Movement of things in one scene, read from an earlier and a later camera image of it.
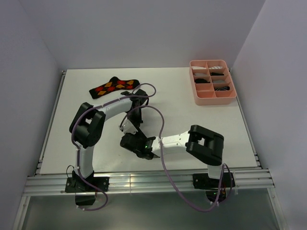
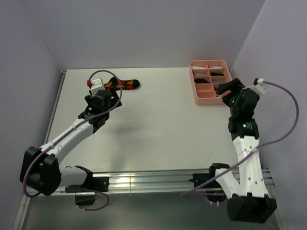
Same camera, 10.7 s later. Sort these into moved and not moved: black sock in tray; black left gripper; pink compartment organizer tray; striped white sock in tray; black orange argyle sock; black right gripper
Moved: black left gripper; black right gripper
Not moved: striped white sock in tray; pink compartment organizer tray; black orange argyle sock; black sock in tray
